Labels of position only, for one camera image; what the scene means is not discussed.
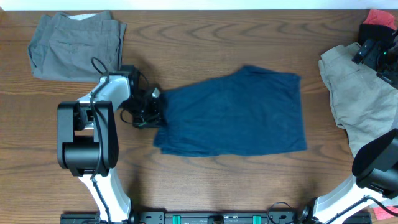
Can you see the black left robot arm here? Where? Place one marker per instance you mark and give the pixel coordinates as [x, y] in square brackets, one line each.
[87, 140]

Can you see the red garment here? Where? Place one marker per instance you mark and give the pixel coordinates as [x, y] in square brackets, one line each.
[382, 18]

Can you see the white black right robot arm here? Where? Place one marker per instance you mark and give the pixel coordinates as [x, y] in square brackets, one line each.
[373, 179]

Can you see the light grey shorts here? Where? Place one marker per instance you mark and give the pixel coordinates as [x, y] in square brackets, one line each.
[361, 103]

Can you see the blue shorts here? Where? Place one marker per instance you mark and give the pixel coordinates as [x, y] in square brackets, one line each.
[252, 112]

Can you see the black garment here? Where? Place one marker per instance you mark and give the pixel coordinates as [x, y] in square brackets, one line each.
[376, 33]

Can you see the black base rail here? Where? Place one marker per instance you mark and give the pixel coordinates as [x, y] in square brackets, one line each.
[204, 218]

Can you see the folded grey shorts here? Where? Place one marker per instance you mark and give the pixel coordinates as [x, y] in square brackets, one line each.
[62, 46]

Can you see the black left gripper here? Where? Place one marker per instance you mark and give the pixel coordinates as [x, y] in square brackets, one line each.
[155, 118]

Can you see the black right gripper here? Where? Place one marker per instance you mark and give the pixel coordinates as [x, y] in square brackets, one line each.
[376, 49]

